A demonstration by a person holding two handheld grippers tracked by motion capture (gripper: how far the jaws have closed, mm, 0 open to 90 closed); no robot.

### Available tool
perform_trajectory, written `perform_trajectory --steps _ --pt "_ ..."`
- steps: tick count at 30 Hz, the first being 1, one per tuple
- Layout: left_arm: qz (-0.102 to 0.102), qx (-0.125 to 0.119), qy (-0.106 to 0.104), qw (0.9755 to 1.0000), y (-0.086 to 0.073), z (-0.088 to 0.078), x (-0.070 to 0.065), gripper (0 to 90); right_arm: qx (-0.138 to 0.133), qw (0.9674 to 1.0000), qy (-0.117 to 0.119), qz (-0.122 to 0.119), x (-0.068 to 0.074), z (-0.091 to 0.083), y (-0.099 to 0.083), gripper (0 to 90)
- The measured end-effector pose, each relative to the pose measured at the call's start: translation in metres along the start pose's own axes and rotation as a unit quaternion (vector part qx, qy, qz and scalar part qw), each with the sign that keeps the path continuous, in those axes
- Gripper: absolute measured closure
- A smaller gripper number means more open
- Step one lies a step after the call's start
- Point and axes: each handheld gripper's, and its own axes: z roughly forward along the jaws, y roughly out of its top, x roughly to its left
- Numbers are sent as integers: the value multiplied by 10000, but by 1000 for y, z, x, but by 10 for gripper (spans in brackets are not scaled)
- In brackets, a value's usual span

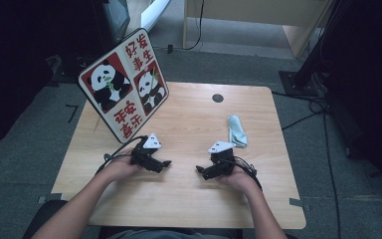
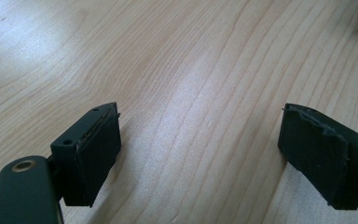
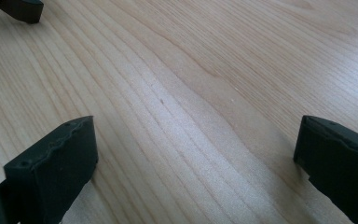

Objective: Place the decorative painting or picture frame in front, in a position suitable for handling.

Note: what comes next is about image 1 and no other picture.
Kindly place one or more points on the light wooden cabinet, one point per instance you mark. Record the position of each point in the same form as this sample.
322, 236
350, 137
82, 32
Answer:
262, 11

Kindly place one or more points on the panda picture board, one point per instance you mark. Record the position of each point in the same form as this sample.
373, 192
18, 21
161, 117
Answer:
122, 86

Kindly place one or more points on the small black plug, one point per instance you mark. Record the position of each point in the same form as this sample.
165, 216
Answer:
170, 48

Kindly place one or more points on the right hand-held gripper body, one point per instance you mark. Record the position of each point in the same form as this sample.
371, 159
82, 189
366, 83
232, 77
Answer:
224, 162

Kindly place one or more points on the dark monitor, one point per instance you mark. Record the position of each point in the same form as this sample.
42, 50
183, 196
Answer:
116, 16

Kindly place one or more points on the black round table grommet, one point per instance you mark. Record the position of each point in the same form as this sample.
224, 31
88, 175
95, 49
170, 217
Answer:
218, 98

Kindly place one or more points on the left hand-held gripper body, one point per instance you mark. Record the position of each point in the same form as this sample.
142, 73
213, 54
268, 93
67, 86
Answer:
142, 157

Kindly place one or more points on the person's grey trousers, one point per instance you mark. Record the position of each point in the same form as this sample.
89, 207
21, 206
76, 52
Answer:
165, 235

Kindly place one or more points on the white panel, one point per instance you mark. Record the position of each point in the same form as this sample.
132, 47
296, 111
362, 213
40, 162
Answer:
155, 13

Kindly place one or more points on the light blue cloth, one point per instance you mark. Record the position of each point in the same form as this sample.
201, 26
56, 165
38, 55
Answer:
237, 131

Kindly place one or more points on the black metal stand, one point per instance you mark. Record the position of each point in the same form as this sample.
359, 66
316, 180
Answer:
298, 84

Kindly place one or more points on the black stand base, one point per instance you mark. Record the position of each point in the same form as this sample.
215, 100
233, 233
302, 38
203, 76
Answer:
69, 73

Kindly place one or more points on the person's left hand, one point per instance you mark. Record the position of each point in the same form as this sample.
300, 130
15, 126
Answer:
119, 167

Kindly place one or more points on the person's right hand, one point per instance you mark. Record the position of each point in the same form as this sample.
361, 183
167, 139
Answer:
240, 181

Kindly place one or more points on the grey tape piece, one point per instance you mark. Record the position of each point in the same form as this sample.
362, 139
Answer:
48, 198
295, 202

